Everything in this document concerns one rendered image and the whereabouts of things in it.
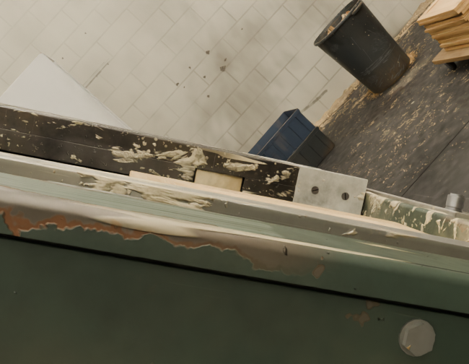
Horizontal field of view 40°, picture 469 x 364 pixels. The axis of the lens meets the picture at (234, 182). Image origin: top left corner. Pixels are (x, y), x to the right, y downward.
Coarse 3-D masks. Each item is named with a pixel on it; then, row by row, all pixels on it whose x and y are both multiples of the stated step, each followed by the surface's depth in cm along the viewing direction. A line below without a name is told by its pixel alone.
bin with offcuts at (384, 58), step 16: (352, 0) 515; (336, 16) 528; (352, 16) 483; (368, 16) 490; (336, 32) 486; (352, 32) 485; (368, 32) 488; (384, 32) 496; (320, 48) 510; (336, 48) 495; (352, 48) 491; (368, 48) 490; (384, 48) 493; (400, 48) 504; (352, 64) 500; (368, 64) 495; (384, 64) 494; (400, 64) 497; (368, 80) 506; (384, 80) 500
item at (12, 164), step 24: (0, 168) 46; (24, 168) 46; (48, 168) 46; (72, 168) 48; (120, 192) 47; (144, 192) 48; (168, 192) 48; (192, 192) 49; (240, 216) 49; (264, 216) 49; (288, 216) 50; (312, 216) 50; (384, 240) 51; (408, 240) 51; (432, 240) 52; (456, 240) 56
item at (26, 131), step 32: (0, 128) 101; (32, 128) 101; (64, 128) 102; (96, 128) 103; (64, 160) 102; (96, 160) 103; (128, 160) 104; (160, 160) 105; (192, 160) 106; (224, 160) 107; (256, 160) 107; (256, 192) 108; (288, 192) 109; (320, 192) 110; (352, 192) 111
